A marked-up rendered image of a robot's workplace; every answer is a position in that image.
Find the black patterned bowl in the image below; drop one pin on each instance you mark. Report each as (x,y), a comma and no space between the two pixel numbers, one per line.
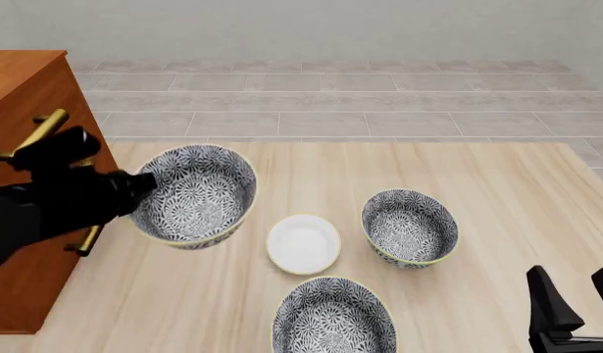
(203,206)
(409,229)
(333,320)

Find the small white plate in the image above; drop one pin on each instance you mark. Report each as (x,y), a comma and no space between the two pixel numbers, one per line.
(303,243)

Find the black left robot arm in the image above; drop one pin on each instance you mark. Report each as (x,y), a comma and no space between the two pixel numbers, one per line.
(31,217)

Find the wooden cabinet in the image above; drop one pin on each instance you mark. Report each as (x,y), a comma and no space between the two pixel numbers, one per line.
(21,92)

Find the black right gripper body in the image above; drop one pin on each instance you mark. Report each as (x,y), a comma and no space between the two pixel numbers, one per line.
(566,343)

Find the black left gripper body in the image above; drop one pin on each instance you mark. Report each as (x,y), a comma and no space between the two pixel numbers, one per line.
(118,193)

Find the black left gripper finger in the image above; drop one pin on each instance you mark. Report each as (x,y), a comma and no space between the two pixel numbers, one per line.
(145,182)

